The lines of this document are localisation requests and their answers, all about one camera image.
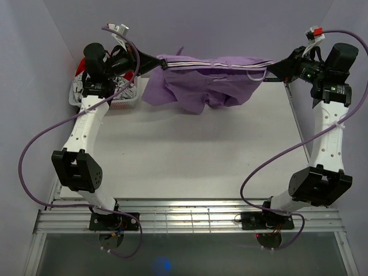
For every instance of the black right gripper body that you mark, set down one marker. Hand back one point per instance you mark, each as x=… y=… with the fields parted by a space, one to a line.
x=306 y=69

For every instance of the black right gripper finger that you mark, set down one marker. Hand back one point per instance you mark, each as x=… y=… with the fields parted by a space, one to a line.
x=280 y=76
x=285 y=65

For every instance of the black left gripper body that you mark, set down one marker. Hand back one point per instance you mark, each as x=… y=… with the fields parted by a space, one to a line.
x=123 y=63

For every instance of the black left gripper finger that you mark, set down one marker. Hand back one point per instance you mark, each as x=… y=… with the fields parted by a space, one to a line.
x=146 y=68
x=145 y=60

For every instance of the purple trousers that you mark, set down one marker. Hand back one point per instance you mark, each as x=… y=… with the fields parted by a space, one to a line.
x=195 y=83

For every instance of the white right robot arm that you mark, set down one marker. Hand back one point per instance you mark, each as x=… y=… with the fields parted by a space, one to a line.
x=323 y=181

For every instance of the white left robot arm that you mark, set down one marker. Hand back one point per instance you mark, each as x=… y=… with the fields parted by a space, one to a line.
x=74 y=164

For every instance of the dark table label sticker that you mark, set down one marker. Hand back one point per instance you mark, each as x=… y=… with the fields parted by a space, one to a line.
x=272 y=79

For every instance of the red garment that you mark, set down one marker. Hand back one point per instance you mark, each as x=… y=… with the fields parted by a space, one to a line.
x=82 y=67

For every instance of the white plastic laundry basket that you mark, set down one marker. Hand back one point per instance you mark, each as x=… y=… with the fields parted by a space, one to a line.
x=127 y=99

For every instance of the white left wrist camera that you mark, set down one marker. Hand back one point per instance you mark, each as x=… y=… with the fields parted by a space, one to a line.
x=121 y=29

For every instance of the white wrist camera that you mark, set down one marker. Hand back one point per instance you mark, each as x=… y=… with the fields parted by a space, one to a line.
x=315 y=36
x=121 y=29

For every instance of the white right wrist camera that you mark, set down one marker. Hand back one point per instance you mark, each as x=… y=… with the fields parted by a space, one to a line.
x=315 y=36

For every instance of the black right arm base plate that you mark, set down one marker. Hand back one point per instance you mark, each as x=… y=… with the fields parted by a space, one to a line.
x=265 y=220

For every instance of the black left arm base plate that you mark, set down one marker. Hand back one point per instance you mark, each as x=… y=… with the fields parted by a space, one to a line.
x=113 y=222

